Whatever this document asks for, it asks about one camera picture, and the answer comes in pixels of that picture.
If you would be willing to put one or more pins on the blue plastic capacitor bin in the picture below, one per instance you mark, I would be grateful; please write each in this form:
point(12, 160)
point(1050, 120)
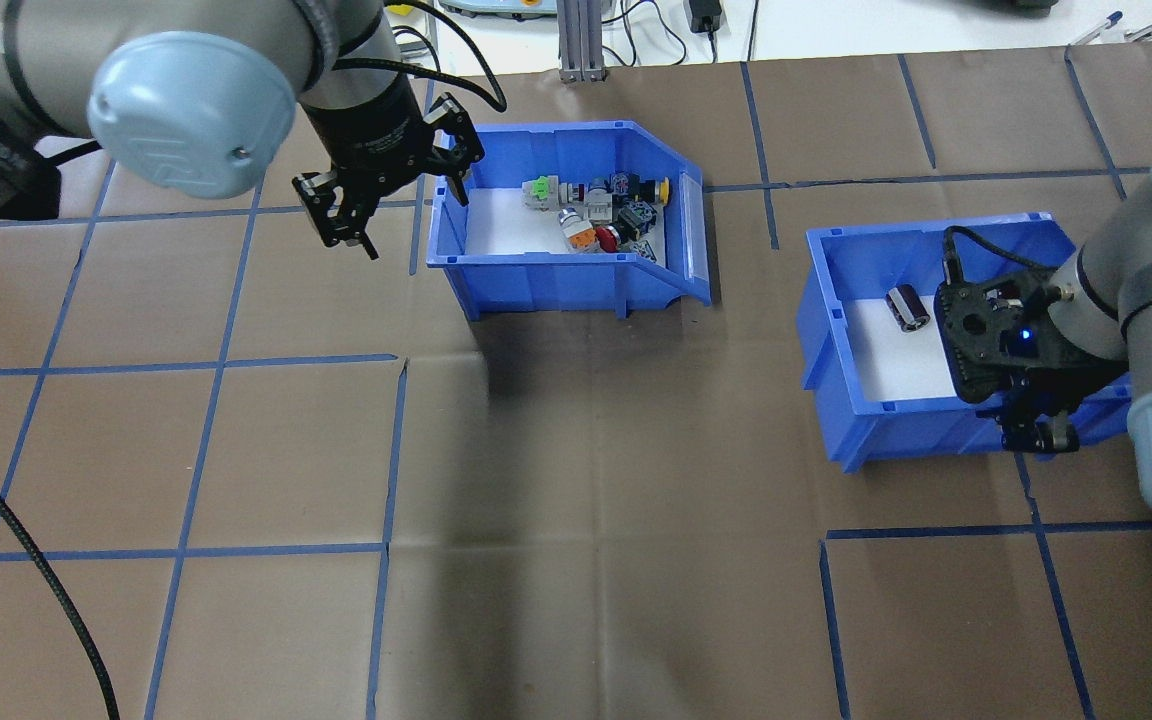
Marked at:
point(896, 435)

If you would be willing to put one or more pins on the blue plastic button bin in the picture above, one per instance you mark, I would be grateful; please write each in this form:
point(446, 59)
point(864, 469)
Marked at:
point(556, 285)

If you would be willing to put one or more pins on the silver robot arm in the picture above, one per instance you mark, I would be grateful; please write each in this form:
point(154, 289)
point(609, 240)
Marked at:
point(1096, 310)
point(136, 20)

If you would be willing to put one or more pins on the pile of push-button switches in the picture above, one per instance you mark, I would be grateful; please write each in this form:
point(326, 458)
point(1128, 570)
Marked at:
point(506, 225)

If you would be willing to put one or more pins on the red mushroom push button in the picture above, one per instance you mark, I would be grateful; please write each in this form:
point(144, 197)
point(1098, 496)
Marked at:
point(608, 238)
point(644, 250)

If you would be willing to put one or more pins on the white foam bin liner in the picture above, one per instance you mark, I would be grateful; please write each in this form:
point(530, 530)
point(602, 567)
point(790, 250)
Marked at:
point(886, 360)

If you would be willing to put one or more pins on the black cylindrical capacitor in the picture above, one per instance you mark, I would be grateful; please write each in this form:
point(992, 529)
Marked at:
point(906, 307)

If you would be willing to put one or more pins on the black power adapter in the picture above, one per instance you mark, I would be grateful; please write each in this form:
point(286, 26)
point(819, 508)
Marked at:
point(704, 14)

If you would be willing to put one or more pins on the small silver metal piece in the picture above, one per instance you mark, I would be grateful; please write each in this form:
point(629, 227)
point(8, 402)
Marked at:
point(1143, 33)

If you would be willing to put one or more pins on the blue pen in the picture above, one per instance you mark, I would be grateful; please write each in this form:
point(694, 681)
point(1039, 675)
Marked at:
point(1101, 25)

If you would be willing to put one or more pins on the green push button switch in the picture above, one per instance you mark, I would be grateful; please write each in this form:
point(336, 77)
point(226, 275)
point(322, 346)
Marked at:
point(536, 190)

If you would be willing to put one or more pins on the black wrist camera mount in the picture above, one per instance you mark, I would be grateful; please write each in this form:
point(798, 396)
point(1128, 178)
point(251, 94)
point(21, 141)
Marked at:
point(981, 335)

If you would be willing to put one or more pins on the orange silver head switch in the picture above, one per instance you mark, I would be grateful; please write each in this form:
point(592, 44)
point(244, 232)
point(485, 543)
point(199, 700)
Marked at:
point(578, 232)

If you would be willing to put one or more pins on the silver head white switch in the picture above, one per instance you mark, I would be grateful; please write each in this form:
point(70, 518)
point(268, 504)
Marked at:
point(596, 197)

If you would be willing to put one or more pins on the aluminium extrusion post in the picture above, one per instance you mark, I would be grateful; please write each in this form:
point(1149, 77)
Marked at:
point(581, 40)

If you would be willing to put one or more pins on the yellow push button switch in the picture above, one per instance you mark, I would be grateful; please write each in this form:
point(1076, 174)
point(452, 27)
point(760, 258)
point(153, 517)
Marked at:
point(661, 190)

